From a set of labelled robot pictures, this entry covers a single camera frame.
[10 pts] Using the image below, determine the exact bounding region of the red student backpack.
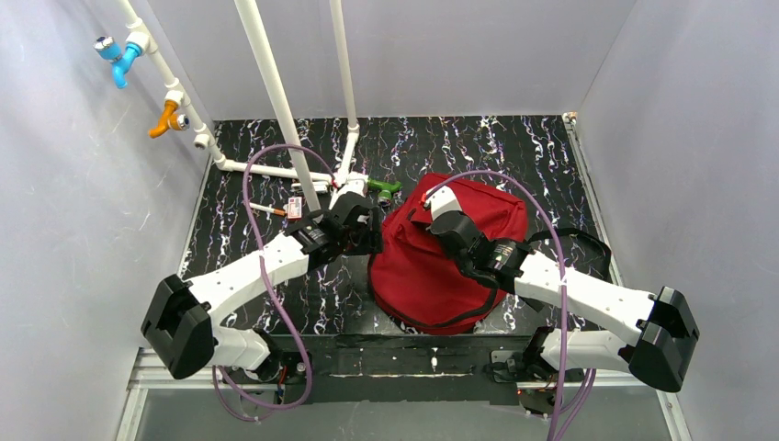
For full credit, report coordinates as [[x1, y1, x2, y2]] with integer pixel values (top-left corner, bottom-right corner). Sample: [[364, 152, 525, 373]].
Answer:
[[367, 173, 551, 335]]

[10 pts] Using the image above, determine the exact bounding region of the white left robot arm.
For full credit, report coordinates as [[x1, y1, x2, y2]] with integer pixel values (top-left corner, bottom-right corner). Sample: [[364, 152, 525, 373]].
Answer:
[[141, 191, 383, 379]]

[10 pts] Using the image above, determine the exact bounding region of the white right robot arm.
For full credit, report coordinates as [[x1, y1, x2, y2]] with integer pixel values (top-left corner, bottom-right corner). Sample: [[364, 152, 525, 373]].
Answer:
[[428, 209, 700, 392]]

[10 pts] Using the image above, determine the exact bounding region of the small red white card box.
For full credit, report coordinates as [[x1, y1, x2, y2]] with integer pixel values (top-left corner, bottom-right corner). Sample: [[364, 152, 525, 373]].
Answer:
[[285, 196, 304, 221]]

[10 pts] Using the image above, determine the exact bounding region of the white orange-tipped marker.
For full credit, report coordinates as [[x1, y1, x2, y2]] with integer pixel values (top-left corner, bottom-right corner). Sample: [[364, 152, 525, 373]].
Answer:
[[249, 202, 287, 217]]

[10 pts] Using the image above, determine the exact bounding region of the orange faucet valve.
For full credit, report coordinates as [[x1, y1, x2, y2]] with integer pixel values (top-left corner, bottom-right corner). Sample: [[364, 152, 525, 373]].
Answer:
[[148, 100, 190, 139]]

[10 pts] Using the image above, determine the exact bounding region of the blue faucet valve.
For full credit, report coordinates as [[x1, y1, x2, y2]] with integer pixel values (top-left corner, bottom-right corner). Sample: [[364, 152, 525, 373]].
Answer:
[[93, 31, 151, 89]]

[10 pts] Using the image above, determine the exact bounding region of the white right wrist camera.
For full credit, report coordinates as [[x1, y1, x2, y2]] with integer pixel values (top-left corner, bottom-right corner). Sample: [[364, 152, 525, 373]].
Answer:
[[422, 186, 463, 221]]

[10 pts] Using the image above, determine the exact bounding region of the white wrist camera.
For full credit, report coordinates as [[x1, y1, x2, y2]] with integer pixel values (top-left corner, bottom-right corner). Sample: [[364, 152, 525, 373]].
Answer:
[[422, 186, 463, 221], [329, 172, 368, 209]]

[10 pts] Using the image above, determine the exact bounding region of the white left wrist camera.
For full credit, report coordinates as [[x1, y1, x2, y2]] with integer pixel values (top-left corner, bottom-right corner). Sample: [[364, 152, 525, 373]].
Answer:
[[329, 172, 368, 209]]

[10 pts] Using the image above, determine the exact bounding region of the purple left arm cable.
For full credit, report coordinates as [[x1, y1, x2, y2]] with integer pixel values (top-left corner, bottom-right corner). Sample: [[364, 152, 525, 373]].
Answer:
[[210, 144, 339, 423]]

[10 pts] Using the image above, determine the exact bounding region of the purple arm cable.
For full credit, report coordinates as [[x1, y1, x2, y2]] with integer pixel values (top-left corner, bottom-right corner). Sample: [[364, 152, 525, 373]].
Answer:
[[210, 144, 339, 423], [420, 170, 598, 441]]

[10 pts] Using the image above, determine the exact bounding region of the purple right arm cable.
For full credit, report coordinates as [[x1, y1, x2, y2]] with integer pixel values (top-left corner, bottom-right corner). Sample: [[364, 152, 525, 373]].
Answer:
[[420, 170, 598, 441]]

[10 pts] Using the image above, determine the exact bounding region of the aluminium rail frame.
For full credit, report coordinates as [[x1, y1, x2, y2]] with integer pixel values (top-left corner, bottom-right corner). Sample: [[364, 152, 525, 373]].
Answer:
[[127, 348, 693, 441]]

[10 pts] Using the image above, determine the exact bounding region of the white PVC pipe frame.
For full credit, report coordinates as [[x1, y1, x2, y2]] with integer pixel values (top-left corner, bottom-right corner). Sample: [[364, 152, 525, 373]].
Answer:
[[118, 1, 360, 210]]

